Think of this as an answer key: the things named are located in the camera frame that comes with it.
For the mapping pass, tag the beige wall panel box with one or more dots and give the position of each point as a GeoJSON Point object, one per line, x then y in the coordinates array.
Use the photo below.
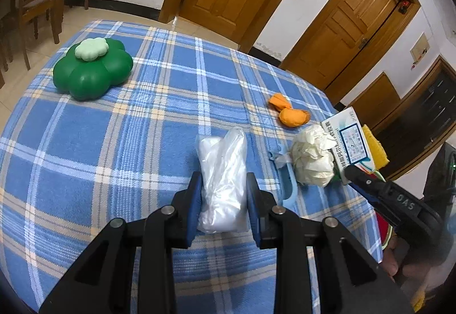
{"type": "Point", "coordinates": [420, 48]}

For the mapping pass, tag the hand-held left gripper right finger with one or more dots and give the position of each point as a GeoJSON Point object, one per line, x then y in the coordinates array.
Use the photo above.
{"type": "Point", "coordinates": [253, 207]}

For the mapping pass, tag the white printed carton box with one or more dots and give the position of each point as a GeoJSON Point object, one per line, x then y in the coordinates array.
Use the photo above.
{"type": "Point", "coordinates": [351, 143]}

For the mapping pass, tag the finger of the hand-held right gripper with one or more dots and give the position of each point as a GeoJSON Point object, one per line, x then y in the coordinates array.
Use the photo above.
{"type": "Point", "coordinates": [384, 193]}
{"type": "Point", "coordinates": [361, 192]}

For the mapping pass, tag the red stool with green rim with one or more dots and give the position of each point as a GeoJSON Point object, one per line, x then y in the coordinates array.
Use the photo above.
{"type": "Point", "coordinates": [382, 228]}

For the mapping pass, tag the green flower-shaped container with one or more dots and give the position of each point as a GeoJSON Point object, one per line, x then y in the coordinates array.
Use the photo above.
{"type": "Point", "coordinates": [92, 75]}

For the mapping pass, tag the yellow honeycomb sponge pad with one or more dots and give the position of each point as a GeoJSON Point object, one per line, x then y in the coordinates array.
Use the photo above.
{"type": "Point", "coordinates": [376, 150]}

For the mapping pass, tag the light blue plastic clip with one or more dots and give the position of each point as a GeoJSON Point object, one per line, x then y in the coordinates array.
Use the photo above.
{"type": "Point", "coordinates": [288, 185]}

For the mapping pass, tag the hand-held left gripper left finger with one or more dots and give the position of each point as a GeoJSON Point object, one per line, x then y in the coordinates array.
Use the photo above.
{"type": "Point", "coordinates": [194, 203]}

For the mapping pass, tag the low wooden cabinet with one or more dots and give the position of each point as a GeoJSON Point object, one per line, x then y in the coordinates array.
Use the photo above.
{"type": "Point", "coordinates": [377, 96]}

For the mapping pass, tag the black entrance door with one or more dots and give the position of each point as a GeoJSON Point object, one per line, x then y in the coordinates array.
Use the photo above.
{"type": "Point", "coordinates": [424, 114]}

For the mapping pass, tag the crumpled white paper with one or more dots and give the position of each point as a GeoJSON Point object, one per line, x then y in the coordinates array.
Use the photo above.
{"type": "Point", "coordinates": [313, 157]}

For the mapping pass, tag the white plastic bag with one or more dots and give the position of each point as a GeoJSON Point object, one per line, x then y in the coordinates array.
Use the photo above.
{"type": "Point", "coordinates": [222, 175]}

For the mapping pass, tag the person's right hand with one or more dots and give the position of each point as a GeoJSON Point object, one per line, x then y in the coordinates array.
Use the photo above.
{"type": "Point", "coordinates": [392, 257]}

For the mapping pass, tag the orange cloth pouch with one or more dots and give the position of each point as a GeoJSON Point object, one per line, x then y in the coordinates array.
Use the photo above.
{"type": "Point", "coordinates": [294, 117]}

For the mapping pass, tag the red door ornament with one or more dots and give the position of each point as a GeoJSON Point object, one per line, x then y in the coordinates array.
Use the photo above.
{"type": "Point", "coordinates": [403, 6]}

